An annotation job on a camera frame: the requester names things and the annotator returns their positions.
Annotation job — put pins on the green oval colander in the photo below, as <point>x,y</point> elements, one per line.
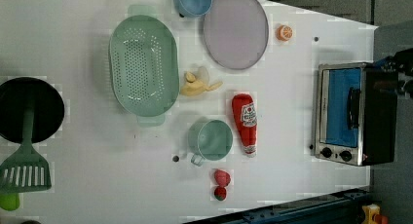
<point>144,66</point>

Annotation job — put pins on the pink strawberry toy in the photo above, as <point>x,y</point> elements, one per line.
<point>222,178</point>

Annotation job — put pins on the lime green object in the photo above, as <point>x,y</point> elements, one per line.
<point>9,202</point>

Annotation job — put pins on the blue oven door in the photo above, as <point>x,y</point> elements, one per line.
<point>335,88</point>

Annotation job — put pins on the red ketchup bottle toy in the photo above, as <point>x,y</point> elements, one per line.
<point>245,118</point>

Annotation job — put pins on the peeled banana toy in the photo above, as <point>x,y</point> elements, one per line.
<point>198,82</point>

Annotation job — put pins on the orange half toy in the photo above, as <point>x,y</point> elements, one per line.
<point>284,33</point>

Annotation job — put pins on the blue metal frame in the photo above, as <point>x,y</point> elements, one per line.
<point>336,208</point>

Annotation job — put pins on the green slotted spatula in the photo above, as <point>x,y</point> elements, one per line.
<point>25,170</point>

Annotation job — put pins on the red strawberry toy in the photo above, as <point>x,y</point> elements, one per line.
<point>220,193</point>

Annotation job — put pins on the black round pan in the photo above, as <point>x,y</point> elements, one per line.
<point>48,108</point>

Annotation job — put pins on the green mug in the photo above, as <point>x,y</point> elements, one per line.
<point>209,140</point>

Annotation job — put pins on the lilac round plate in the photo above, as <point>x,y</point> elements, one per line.
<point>236,32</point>

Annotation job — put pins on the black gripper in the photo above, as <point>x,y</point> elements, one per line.
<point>401,63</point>

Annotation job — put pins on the yellow red toy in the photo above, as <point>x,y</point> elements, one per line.
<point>373,215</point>

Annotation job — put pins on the silver black toaster oven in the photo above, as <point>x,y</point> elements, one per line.
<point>373,112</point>

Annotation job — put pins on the blue cup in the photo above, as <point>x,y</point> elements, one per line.
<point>192,8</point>

